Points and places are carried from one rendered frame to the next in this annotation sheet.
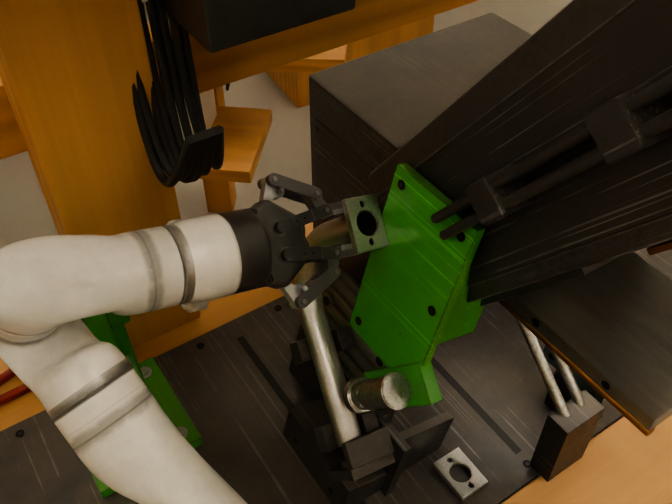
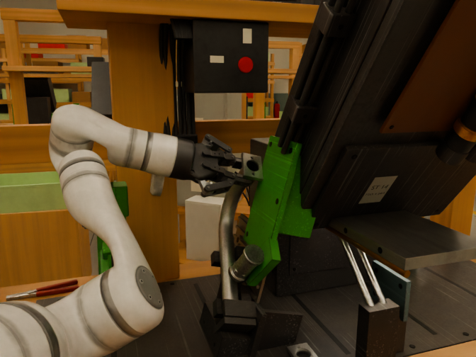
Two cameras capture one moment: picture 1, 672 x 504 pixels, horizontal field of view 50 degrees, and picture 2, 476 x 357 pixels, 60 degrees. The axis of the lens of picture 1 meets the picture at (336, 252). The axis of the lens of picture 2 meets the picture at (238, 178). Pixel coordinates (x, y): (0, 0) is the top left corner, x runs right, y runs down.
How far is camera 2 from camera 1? 0.45 m
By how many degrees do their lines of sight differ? 35
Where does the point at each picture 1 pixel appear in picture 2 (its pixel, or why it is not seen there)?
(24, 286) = (70, 112)
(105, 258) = (112, 123)
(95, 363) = (87, 152)
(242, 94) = not seen: hidden behind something
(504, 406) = (345, 332)
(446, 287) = (283, 183)
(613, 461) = not seen: outside the picture
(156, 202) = (166, 190)
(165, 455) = (102, 195)
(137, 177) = not seen: hidden behind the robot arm
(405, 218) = (270, 159)
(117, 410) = (88, 170)
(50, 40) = (132, 91)
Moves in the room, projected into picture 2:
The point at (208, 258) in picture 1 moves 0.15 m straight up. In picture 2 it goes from (160, 142) to (156, 51)
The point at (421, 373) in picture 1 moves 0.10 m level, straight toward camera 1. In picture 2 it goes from (269, 242) to (243, 264)
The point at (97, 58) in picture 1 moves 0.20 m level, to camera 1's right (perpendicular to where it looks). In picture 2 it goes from (151, 105) to (234, 105)
